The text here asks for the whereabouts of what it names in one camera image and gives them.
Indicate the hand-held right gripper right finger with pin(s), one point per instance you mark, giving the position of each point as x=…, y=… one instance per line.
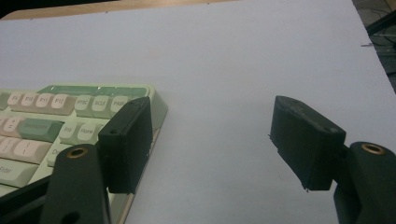
x=306, y=143

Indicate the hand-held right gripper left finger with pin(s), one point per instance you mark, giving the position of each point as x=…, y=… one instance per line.
x=126, y=146

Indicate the green and pink keyboard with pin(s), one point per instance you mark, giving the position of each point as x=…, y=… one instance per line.
x=46, y=130

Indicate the white table cover board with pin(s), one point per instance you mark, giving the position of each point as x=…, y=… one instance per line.
x=218, y=56

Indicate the black metal stand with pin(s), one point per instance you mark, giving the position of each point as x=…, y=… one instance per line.
x=383, y=22

